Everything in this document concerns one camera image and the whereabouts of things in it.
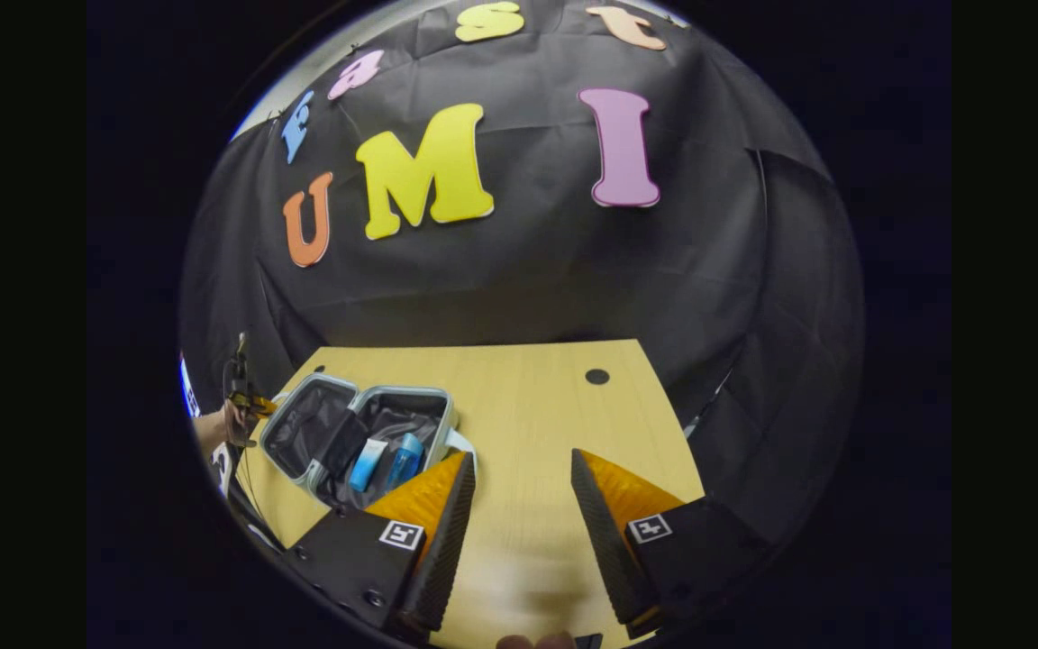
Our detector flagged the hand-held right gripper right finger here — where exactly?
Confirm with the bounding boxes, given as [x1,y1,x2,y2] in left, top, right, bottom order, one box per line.
[570,448,774,639]

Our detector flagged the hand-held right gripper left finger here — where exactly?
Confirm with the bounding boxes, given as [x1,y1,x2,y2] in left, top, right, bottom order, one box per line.
[285,451,477,646]

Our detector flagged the pale blue small suitcase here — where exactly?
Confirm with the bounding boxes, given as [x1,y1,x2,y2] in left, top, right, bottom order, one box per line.
[258,372,480,516]

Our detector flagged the blue capped teal bottle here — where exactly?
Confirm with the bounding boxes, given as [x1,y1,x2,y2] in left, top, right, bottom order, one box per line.
[384,433,425,492]

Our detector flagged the teal squeeze tube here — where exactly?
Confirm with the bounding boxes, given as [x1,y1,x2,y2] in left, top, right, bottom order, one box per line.
[348,438,389,493]

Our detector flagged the white and blue sign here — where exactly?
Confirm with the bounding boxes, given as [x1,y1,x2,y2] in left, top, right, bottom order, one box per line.
[178,353,201,418]

